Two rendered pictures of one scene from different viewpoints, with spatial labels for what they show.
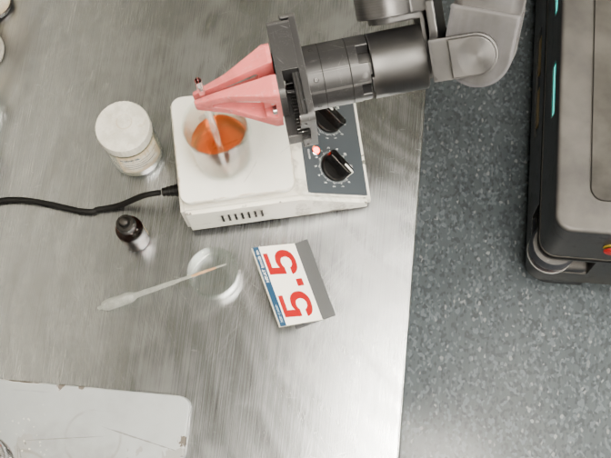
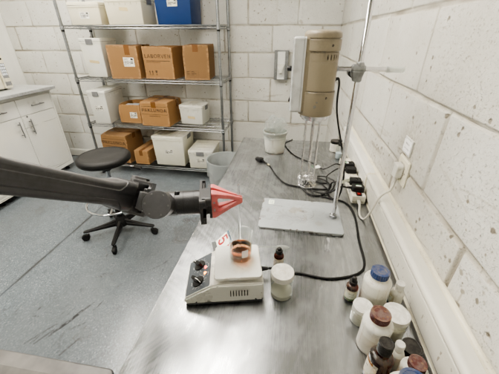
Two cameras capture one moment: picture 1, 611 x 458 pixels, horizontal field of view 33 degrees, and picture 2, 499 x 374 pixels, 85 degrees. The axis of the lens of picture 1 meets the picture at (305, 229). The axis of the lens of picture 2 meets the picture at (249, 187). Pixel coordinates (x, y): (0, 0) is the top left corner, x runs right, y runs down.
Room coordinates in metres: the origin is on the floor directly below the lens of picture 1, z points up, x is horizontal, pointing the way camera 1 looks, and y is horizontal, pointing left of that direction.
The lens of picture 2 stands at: (0.95, 0.04, 1.36)
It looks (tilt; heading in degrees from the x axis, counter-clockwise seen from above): 29 degrees down; 175
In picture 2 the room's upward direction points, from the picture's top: straight up
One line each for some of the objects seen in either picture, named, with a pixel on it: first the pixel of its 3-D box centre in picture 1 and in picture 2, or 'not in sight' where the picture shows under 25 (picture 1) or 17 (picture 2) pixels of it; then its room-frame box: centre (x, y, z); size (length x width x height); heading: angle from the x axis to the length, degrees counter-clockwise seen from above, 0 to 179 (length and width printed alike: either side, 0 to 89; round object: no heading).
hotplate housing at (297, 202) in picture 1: (260, 155); (228, 274); (0.42, 0.04, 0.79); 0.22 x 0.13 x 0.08; 89
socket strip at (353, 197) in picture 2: not in sight; (350, 177); (-0.14, 0.62, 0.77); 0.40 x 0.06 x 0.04; 166
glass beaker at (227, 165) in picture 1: (222, 141); (239, 245); (0.40, 0.07, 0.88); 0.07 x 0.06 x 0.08; 61
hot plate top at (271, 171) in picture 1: (232, 144); (237, 261); (0.42, 0.06, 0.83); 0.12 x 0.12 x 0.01; 89
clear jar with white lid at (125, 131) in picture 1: (130, 140); (281, 282); (0.46, 0.17, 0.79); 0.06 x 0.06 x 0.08
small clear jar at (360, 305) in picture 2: not in sight; (361, 312); (0.55, 0.35, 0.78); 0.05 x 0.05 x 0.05
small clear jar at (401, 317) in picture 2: not in sight; (393, 322); (0.59, 0.41, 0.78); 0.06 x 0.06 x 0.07
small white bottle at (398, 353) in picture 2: not in sight; (396, 354); (0.66, 0.37, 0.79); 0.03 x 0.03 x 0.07
